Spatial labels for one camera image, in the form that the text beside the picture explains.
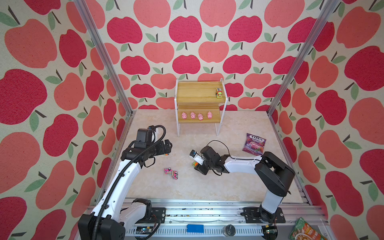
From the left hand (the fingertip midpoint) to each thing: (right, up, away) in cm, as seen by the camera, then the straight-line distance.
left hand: (167, 146), depth 79 cm
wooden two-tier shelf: (+18, +24, +2) cm, 30 cm away
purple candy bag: (+55, -2, +20) cm, 58 cm away
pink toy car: (-1, -16, +9) cm, 18 cm away
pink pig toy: (+8, +18, +17) cm, 26 cm away
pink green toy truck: (+3, -18, +7) cm, 20 cm away
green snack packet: (+66, -38, -10) cm, 77 cm away
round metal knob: (+29, -33, -17) cm, 47 cm away
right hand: (+18, -12, +13) cm, 25 cm away
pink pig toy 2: (+14, +18, +16) cm, 27 cm away
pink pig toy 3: (+25, +18, +17) cm, 35 cm away
